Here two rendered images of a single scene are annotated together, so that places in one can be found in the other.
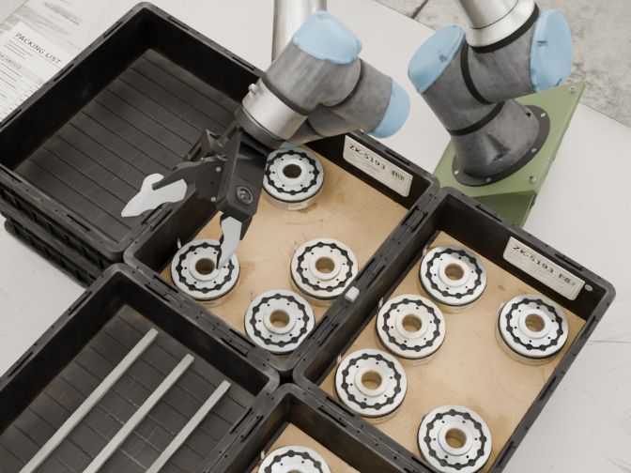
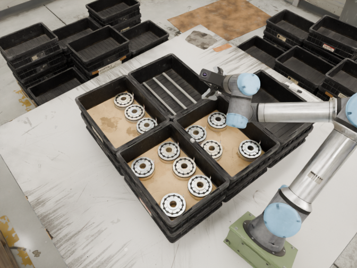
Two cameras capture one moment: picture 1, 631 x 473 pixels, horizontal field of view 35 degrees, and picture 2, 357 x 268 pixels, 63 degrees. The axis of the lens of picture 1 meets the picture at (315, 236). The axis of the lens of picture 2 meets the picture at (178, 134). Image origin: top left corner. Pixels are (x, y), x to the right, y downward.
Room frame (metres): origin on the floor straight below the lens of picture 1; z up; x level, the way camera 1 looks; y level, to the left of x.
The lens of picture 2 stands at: (0.87, -0.78, 1.96)
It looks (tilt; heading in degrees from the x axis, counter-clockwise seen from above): 53 degrees down; 111
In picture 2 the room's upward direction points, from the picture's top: 1 degrees clockwise
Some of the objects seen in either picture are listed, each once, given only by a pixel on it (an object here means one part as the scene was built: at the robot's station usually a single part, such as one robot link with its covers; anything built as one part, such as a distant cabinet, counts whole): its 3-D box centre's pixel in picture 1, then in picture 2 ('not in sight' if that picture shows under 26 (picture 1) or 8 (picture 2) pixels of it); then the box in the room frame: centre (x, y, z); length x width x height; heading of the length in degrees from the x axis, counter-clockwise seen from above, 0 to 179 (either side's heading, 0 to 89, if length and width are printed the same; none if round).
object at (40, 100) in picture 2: not in sight; (64, 97); (-0.59, 0.44, 0.26); 0.40 x 0.30 x 0.23; 62
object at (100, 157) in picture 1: (135, 141); (267, 110); (0.94, 0.30, 0.87); 0.40 x 0.30 x 0.11; 149
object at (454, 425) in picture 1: (455, 438); (142, 166); (0.49, -0.22, 0.86); 0.05 x 0.05 x 0.01
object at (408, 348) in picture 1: (410, 325); (184, 166); (0.66, -0.15, 0.86); 0.10 x 0.10 x 0.01
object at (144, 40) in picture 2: not in sight; (142, 51); (-0.22, 1.15, 0.31); 0.40 x 0.30 x 0.34; 62
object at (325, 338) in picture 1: (457, 334); (171, 168); (0.62, -0.21, 0.92); 0.40 x 0.30 x 0.02; 149
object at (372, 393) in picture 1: (371, 380); (168, 150); (0.57, -0.10, 0.86); 0.05 x 0.05 x 0.01
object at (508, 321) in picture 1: (533, 325); (172, 204); (0.68, -0.33, 0.86); 0.10 x 0.10 x 0.01
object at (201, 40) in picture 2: not in sight; (200, 38); (0.36, 0.98, 0.71); 0.22 x 0.19 x 0.01; 152
